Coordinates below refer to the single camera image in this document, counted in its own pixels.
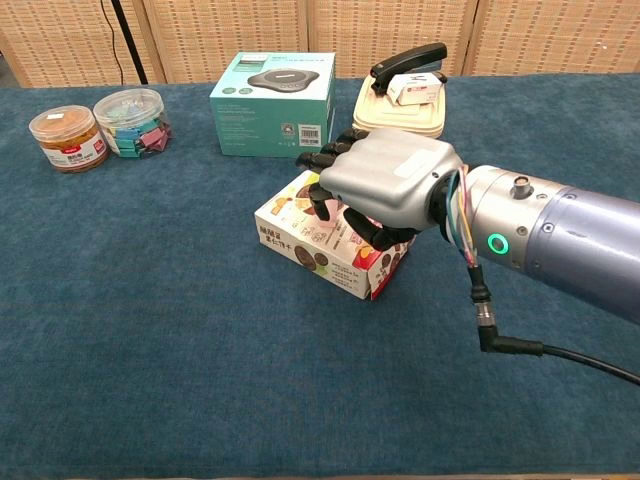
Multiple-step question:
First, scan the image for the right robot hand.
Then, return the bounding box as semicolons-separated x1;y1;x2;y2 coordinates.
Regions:
295;127;465;251

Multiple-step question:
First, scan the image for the white printed cookie box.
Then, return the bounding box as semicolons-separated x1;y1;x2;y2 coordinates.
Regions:
253;169;418;302

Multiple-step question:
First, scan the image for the beige lidded food container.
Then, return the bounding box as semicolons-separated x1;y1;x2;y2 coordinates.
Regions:
351;74;447;142

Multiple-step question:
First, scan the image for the small white staples box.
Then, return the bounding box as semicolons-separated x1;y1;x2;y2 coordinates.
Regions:
387;72;444;107

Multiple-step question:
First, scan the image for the black stapler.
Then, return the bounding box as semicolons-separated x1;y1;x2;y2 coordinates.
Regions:
369;42;449;96

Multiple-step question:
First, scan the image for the teal speakerphone product box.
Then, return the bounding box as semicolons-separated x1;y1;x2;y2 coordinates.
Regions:
208;51;337;160

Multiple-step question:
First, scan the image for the bamboo folding screen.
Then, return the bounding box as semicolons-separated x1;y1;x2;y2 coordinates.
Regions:
0;0;640;90

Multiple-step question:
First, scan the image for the blue table cloth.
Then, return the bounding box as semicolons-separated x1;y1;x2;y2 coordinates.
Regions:
0;73;640;477

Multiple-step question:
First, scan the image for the clear jar of binder clips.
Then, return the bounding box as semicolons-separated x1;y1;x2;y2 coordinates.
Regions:
92;88;175;159

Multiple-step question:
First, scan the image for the black tripod stand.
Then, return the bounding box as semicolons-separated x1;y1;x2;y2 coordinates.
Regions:
110;0;150;85

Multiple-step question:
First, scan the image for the clear jar of rubber bands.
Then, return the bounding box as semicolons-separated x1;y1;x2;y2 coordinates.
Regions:
28;104;111;174

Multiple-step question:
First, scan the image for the black arm cable with connector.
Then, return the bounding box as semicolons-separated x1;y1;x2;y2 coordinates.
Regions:
467;263;640;387

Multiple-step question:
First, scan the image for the thin black hanging cable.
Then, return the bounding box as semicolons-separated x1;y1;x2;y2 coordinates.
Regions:
99;0;125;86

